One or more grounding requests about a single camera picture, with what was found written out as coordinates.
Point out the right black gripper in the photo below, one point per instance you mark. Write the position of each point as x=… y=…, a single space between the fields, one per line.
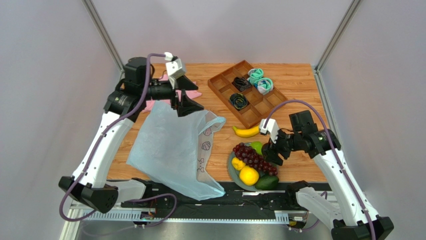
x=277 y=146

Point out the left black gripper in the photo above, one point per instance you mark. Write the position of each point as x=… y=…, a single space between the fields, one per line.
x=187 y=105

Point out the green fake apple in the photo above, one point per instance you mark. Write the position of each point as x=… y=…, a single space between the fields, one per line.
x=257 y=147

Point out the dark red fake grapes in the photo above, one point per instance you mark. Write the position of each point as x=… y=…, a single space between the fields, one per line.
x=245 y=153

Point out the yellow fake banana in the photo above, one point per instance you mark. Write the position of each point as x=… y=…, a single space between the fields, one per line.
x=246 y=133

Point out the dark green fake avocado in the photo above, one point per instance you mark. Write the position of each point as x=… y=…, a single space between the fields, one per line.
x=267 y=183

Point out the yellow fake lemon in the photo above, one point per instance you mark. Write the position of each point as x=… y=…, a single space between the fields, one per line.
x=249 y=176

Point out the yellow fake fruit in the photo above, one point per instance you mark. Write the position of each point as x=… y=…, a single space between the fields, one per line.
x=238 y=164

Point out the light blue plastic bag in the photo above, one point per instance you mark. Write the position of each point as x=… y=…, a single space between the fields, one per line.
x=174 y=151

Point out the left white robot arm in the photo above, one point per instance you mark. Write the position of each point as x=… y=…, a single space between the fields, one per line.
x=88 y=184

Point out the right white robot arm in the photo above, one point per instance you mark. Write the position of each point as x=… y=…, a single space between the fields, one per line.
x=353 y=217

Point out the pink cloth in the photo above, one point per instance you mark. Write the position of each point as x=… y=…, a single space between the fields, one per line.
x=192 y=94

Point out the grey-blue round plate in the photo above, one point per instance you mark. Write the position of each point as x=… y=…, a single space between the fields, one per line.
x=235 y=177

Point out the black yellow rolled sock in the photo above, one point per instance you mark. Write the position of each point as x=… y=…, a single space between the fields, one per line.
x=238 y=101

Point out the wooden compartment tray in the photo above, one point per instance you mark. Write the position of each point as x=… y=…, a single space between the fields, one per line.
x=258 y=105

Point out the teal white rolled sock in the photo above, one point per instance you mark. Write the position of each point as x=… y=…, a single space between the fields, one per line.
x=264 y=85

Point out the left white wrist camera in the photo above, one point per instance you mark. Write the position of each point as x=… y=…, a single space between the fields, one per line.
x=175 y=68

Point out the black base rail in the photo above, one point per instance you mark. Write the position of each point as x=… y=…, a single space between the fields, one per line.
x=236 y=205

